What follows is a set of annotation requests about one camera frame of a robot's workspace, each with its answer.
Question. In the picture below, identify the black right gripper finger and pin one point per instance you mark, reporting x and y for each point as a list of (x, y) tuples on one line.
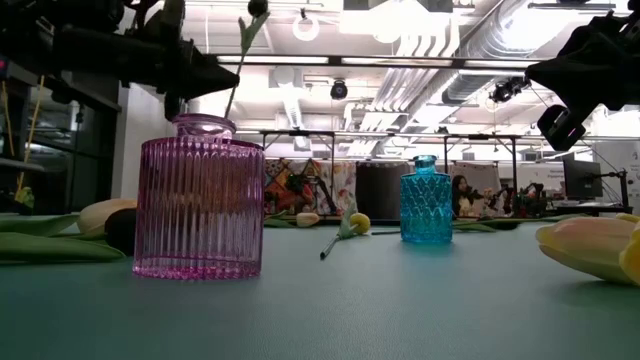
[(561, 127), (567, 75)]

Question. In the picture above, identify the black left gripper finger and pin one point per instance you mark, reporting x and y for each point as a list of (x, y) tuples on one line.
[(200, 86), (205, 65)]

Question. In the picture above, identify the dark purple artificial tulip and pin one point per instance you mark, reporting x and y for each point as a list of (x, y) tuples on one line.
[(120, 232), (246, 35)]

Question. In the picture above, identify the pink and yellow artificial tulip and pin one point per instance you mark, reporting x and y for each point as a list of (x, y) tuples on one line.
[(580, 245)]

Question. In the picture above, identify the yellow tulip with pale leaf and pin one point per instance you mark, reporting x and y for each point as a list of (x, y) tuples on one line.
[(360, 223)]

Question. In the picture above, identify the black background robot arm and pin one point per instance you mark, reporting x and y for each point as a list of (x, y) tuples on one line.
[(525, 200), (320, 192)]

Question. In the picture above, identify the pink ribbed glass vase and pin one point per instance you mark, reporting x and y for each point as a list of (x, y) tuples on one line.
[(200, 210)]

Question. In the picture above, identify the blue patterned glass vase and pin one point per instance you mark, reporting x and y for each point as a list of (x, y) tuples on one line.
[(425, 200)]

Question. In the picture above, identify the black computer monitor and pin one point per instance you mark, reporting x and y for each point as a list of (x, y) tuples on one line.
[(582, 180)]

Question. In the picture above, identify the dark background desk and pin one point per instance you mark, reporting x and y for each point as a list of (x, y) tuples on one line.
[(590, 207)]

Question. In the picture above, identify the dark glass cabinet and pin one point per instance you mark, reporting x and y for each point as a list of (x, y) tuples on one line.
[(90, 165)]

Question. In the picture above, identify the person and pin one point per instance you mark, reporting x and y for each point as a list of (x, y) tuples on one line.
[(460, 187)]

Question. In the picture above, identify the colourful patchwork cloth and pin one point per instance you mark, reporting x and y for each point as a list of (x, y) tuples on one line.
[(280, 175)]

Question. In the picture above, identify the small green object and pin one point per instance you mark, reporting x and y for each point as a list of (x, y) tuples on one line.
[(26, 197)]

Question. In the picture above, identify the dark brown panel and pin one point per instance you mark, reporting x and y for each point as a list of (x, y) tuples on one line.
[(380, 190)]

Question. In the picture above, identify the black metal frame stand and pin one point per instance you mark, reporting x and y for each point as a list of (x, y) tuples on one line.
[(300, 133), (480, 136)]

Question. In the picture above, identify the overhead frame bar with lights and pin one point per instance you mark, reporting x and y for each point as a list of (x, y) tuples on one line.
[(335, 61)]

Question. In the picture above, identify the black ceiling camera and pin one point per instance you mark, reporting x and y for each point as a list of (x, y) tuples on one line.
[(339, 91)]

